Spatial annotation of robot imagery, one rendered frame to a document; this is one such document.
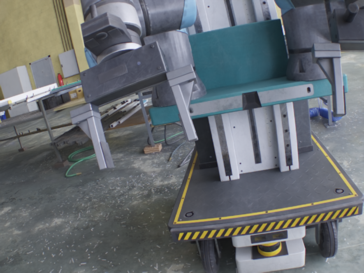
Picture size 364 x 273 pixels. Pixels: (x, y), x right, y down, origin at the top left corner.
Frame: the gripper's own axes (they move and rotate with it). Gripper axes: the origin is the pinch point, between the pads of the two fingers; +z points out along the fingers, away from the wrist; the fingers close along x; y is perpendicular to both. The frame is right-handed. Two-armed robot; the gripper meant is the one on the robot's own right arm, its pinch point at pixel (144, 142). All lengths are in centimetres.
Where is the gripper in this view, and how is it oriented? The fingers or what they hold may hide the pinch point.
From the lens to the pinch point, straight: 39.7
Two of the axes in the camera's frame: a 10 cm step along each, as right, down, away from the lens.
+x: -9.4, 3.2, 0.9
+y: 1.3, 1.1, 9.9
